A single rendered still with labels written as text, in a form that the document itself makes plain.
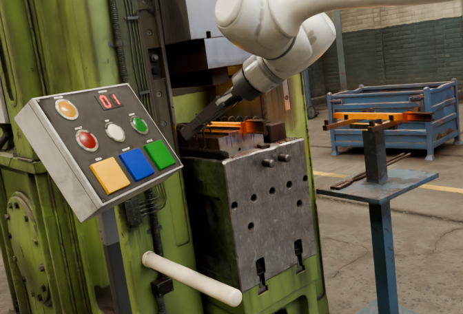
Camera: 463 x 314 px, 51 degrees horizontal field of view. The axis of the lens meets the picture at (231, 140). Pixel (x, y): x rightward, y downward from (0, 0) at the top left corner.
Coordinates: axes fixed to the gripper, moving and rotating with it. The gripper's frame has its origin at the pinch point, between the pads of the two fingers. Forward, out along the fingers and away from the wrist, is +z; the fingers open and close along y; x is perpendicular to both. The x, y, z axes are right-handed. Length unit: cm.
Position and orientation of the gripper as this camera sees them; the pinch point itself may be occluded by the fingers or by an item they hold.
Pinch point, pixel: (193, 127)
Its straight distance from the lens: 120.2
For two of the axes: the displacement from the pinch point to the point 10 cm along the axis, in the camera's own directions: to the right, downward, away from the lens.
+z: -7.1, 5.3, 4.6
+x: -5.6, -8.2, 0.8
